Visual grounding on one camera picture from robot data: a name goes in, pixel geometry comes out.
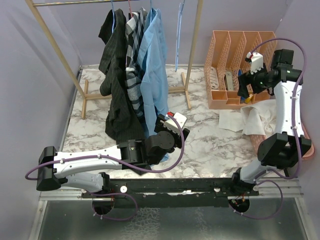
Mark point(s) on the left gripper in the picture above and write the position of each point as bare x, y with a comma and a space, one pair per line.
160, 127

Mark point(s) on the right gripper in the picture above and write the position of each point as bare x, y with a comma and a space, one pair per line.
247, 79

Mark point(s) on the white shirt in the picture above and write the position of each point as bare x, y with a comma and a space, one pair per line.
255, 119

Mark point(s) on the light blue shirt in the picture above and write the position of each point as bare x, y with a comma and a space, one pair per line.
152, 58

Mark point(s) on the blue wire hanger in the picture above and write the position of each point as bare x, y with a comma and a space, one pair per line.
178, 33

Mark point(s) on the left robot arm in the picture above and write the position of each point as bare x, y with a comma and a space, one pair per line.
85, 170

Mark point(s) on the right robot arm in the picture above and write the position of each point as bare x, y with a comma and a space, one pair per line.
288, 144

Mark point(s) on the black pinstripe shirt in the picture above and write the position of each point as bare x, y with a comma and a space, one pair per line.
121, 122

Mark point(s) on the grey plaid shirt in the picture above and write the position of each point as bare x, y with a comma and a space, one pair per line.
134, 32

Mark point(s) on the yellow stamp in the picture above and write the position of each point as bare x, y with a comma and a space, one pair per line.
248, 99

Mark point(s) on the orange file organizer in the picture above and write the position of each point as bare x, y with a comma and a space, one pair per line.
225, 61

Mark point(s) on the pink laundry basket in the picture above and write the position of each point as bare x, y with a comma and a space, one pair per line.
256, 139

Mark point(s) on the wooden clothes rack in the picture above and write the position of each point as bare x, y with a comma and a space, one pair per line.
83, 91

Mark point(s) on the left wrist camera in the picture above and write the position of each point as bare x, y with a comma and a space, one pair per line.
173, 120

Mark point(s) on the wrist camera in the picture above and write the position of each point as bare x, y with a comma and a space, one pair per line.
173, 120
255, 61

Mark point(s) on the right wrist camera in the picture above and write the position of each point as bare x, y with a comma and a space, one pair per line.
255, 61

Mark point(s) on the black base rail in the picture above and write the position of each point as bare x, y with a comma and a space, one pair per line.
176, 192

